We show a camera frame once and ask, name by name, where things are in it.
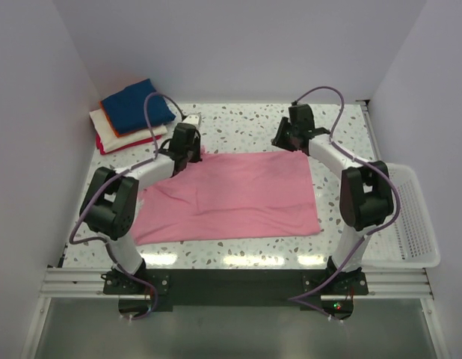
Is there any pink t shirt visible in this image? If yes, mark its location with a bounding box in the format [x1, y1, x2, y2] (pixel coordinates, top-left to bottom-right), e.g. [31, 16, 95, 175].
[132, 151, 321, 245]

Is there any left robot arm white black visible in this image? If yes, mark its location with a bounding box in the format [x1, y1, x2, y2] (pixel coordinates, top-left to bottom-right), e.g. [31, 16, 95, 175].
[70, 123, 201, 293]

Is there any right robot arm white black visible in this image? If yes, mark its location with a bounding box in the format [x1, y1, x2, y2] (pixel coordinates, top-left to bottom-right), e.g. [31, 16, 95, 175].
[271, 102, 401, 299]

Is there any orange folded t shirt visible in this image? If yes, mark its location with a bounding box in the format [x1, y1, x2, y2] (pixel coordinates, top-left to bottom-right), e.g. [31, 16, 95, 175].
[98, 101, 122, 138]

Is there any blue folded t shirt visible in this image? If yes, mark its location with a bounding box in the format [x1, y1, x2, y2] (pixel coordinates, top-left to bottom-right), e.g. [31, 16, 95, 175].
[102, 79, 176, 137]

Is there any white folded t shirt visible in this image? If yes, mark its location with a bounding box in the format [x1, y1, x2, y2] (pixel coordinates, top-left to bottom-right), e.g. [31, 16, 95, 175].
[89, 108, 168, 153]

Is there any red folded t shirt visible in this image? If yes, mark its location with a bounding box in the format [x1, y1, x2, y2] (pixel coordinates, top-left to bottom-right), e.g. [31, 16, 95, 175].
[95, 135, 153, 156]

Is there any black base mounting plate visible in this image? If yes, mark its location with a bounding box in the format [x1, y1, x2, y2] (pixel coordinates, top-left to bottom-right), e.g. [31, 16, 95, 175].
[101, 269, 369, 317]

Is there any white plastic laundry basket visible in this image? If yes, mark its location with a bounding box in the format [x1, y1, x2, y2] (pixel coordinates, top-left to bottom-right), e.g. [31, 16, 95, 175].
[363, 164, 440, 269]

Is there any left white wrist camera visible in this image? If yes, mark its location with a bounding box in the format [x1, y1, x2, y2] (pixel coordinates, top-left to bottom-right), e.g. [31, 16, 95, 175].
[182, 113, 202, 129]

